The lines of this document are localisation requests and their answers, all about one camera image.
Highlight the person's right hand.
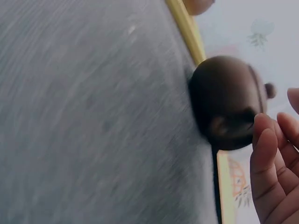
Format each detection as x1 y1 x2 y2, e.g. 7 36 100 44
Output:
249 87 299 224

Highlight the dark brown clay teapot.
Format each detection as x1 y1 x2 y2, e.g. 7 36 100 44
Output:
187 56 278 151

